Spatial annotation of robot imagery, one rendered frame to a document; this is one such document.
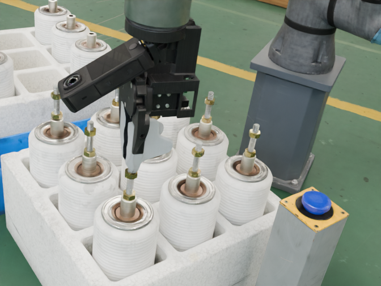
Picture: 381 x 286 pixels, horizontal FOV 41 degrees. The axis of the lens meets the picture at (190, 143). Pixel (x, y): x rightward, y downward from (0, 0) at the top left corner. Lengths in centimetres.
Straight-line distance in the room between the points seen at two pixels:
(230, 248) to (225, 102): 83
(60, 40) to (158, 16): 78
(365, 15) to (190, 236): 54
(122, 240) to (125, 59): 26
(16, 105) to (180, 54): 61
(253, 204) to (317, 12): 45
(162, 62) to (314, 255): 34
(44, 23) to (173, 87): 85
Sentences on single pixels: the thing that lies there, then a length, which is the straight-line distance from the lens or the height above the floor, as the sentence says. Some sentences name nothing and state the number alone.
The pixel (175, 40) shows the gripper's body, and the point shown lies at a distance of 59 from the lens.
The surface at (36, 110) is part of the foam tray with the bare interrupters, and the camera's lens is 119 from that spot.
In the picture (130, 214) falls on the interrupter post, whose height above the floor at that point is 26.
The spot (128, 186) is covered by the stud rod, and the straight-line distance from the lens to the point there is 72.
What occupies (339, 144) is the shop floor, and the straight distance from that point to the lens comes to 154.
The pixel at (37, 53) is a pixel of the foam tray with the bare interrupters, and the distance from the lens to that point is 141.
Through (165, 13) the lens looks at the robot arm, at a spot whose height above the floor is 56.
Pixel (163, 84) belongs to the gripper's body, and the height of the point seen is 48.
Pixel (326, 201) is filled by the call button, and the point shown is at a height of 33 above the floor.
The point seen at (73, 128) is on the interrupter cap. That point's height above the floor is 25.
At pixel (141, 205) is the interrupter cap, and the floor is 25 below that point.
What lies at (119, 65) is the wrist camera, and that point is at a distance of 59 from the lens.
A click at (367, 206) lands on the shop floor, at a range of 134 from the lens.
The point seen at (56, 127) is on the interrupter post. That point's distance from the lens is 90.
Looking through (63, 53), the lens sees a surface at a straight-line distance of 134.
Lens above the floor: 75
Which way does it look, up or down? 33 degrees down
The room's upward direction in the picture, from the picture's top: 9 degrees clockwise
